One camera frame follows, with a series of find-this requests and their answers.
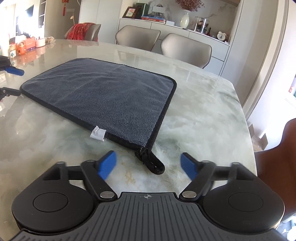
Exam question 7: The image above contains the blue and grey towel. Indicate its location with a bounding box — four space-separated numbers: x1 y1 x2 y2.
20 58 177 175

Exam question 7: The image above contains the orange box on table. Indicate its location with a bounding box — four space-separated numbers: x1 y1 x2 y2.
16 37 36 56

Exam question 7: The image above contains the cardboard box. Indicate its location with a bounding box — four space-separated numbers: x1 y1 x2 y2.
248 124 268 152

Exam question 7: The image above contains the chair with red cloth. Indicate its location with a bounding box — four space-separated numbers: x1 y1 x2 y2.
64 23 101 42

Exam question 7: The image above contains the brown leather chair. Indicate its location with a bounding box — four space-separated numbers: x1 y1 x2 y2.
255 119 296 219

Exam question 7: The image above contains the red chinese knot ornament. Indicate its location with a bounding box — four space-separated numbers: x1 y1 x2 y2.
62 0 69 16

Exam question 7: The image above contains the right beige dining chair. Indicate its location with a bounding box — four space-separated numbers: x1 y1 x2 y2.
161 33 212 68

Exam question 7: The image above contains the beige dining chair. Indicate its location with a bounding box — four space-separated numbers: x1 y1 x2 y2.
161 33 212 68
115 25 161 51

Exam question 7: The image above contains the white sideboard cabinet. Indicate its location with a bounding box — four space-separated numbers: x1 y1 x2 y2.
117 17 230 76

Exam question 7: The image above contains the left beige dining chair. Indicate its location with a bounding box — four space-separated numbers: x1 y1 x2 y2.
115 25 161 51

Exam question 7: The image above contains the framed picture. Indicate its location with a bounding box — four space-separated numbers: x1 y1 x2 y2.
122 6 138 19

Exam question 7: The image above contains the white alarm clock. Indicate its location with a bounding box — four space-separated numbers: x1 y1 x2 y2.
217 31 227 42

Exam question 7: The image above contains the clear photo display case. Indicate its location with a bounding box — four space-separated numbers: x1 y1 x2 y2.
194 16 209 34

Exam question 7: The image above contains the stack of books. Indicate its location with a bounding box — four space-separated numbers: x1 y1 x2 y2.
140 16 166 24

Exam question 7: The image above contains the white vase with red flowers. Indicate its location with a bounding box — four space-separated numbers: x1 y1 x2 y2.
175 0 204 29

